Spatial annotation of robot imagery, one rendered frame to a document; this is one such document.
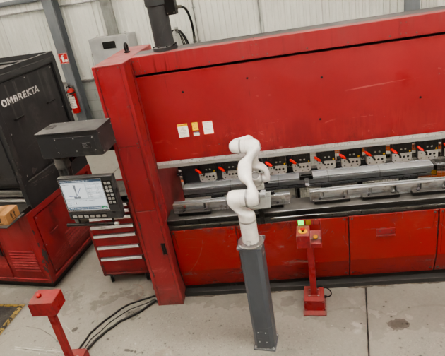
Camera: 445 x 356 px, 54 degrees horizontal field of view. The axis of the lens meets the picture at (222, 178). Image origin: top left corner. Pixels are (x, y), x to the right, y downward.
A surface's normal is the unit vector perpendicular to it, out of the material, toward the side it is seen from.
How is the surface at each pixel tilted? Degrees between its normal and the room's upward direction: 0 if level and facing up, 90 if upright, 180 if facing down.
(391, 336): 0
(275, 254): 90
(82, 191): 90
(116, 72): 90
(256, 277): 90
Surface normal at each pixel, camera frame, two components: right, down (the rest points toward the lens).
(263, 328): -0.25, 0.45
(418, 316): -0.15, -0.89
